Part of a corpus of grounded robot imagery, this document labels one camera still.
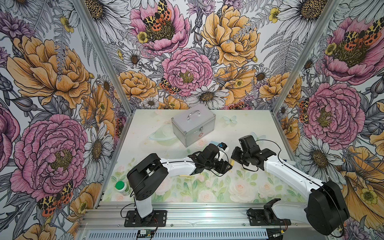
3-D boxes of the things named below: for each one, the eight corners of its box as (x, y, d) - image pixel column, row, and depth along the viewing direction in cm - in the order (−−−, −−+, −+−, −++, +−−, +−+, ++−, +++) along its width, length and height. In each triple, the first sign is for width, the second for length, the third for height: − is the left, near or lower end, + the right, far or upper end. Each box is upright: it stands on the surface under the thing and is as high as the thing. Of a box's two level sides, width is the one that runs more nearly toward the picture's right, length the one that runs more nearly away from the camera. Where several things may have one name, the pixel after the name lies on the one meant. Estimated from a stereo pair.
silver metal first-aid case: (186, 150, 101) (185, 134, 88) (172, 133, 110) (169, 117, 97) (214, 131, 111) (217, 115, 98) (199, 118, 120) (200, 101, 107)
